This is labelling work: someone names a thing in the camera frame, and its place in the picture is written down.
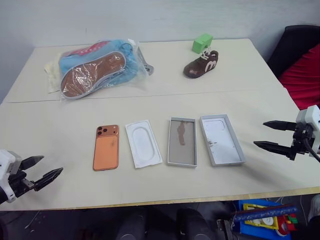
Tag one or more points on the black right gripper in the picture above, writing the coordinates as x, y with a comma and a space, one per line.
302, 142

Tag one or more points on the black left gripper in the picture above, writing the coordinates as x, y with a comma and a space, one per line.
21, 183

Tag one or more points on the grey box with white inside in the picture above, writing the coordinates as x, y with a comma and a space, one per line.
221, 142

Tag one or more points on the colourful toy bin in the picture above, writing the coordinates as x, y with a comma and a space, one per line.
250, 226

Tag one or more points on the grey box with brown inside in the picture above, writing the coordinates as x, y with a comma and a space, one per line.
181, 152

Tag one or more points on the red cushion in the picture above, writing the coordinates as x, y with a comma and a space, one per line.
306, 80

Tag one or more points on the orange smartphone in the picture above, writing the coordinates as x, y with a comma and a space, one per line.
106, 152

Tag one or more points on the blue patterned paper roll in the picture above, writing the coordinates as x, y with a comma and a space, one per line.
265, 213

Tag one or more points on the black chair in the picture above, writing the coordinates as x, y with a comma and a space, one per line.
290, 47

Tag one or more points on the cream foam sheet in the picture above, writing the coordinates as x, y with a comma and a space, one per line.
53, 77

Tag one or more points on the small brown lace-up shoe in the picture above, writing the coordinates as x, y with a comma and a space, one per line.
198, 67

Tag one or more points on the white moulded tray insert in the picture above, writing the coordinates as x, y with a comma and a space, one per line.
143, 143

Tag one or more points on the dark rounded shape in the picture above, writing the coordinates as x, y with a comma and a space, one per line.
192, 225
131, 225

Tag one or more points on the clear bag with blue slippers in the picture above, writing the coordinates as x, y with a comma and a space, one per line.
95, 75

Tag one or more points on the green block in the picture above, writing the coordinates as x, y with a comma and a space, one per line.
201, 43

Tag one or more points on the grey metal clip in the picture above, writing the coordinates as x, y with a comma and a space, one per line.
148, 67

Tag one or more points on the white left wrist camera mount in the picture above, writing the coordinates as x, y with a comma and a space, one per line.
10, 162

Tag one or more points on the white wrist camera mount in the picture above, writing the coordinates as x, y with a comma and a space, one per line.
10, 162
311, 117

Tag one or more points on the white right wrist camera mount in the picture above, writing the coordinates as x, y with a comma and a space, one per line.
311, 117

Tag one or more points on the yellow plastic frame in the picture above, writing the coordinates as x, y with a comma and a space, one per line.
260, 215

